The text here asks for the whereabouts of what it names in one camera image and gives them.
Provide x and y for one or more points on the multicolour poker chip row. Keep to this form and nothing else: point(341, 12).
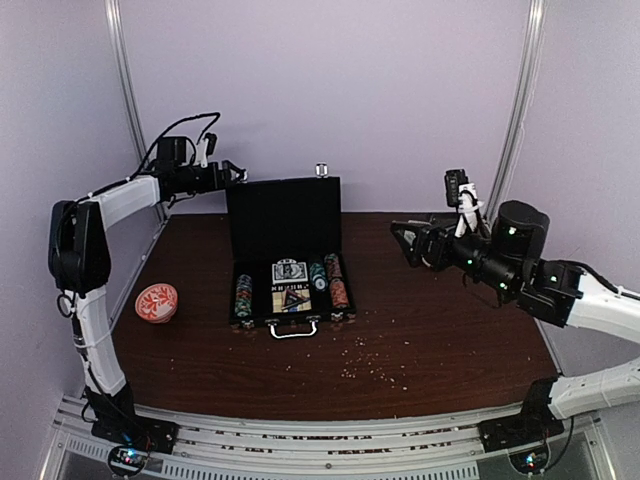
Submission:
point(243, 296)

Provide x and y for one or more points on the aluminium frame post right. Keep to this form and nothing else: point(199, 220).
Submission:
point(525, 87)

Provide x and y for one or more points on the aluminium frame post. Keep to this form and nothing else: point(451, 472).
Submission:
point(525, 87)
point(117, 37)

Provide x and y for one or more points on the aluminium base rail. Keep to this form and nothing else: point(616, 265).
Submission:
point(433, 447)

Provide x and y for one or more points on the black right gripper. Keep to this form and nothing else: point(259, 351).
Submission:
point(425, 233)

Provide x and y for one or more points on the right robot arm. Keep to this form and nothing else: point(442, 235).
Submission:
point(559, 292)

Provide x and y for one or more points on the blue white playing card box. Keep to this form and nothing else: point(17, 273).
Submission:
point(286, 271)

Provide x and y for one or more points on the red black poker chip stack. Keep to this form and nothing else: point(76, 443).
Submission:
point(337, 286)

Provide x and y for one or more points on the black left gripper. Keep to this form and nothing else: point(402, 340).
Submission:
point(217, 184)

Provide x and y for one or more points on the aluminium frame post left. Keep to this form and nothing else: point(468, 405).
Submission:
point(117, 37)

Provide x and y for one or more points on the black poker set case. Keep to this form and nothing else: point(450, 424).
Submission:
point(295, 218)

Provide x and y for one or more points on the red white patterned bowl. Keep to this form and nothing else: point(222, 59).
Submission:
point(157, 303)

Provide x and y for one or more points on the green poker chip stack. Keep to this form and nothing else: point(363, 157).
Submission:
point(318, 276)

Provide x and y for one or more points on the red triangle marker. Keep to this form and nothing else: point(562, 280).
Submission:
point(292, 300)

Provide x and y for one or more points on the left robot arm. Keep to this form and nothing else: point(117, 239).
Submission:
point(80, 263)

